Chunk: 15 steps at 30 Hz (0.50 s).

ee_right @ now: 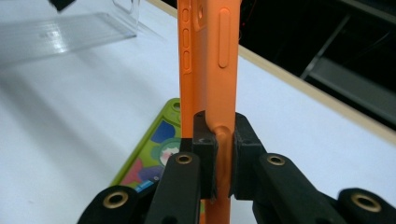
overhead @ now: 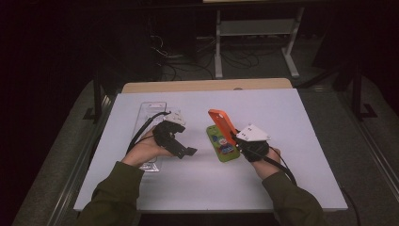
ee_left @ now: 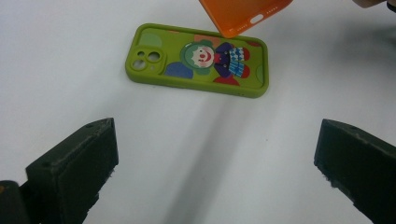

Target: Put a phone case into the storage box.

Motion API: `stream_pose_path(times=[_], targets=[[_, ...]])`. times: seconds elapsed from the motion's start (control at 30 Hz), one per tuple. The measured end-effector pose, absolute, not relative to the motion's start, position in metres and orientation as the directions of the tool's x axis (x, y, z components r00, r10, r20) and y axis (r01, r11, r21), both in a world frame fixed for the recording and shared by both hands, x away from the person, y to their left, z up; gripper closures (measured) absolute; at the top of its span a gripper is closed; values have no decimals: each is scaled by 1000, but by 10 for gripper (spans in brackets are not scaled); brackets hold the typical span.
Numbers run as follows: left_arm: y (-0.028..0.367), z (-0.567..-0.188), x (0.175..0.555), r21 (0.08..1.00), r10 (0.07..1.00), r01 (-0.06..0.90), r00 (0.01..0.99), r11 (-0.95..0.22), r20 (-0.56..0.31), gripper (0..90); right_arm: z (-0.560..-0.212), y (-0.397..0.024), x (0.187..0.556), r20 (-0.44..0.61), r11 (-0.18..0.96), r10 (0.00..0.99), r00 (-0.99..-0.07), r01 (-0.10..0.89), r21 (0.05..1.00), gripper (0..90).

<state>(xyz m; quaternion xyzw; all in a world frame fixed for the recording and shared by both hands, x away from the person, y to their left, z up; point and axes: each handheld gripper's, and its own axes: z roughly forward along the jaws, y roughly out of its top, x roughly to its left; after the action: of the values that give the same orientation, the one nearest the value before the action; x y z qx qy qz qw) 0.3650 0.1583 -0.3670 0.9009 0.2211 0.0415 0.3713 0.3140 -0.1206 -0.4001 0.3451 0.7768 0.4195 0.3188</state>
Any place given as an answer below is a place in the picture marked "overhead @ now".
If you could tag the person's right hand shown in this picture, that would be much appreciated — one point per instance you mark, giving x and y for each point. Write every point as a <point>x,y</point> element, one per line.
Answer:
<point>266,166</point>

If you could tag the grey metal rail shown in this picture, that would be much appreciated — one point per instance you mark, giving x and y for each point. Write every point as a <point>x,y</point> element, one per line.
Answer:
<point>373,150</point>
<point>81,163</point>

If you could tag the person's left hand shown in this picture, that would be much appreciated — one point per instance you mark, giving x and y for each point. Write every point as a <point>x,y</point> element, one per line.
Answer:
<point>144,152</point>

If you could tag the orange phone case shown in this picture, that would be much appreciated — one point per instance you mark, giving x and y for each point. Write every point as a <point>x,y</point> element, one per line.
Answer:
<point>222,124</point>

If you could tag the white board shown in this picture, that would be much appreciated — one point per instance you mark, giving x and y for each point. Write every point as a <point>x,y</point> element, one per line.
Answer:
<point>204,188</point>

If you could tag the white metal stand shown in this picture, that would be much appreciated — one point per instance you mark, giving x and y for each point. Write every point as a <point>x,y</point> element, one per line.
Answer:
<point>257,27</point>

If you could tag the clear plastic rack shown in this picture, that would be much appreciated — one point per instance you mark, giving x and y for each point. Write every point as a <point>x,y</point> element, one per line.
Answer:
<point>147,109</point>

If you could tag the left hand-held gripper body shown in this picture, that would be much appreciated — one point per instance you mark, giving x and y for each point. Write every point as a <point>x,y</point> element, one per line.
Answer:
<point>166,138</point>

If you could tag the black metal stand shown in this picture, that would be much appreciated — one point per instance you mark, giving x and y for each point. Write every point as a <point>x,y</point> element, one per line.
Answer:
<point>357,94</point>
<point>97,94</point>

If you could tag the green cartoon phone case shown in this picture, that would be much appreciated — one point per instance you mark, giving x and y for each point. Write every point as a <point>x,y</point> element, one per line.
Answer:
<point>219,144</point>

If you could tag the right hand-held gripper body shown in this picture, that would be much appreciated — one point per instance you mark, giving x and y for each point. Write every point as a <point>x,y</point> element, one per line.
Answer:
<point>252,135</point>

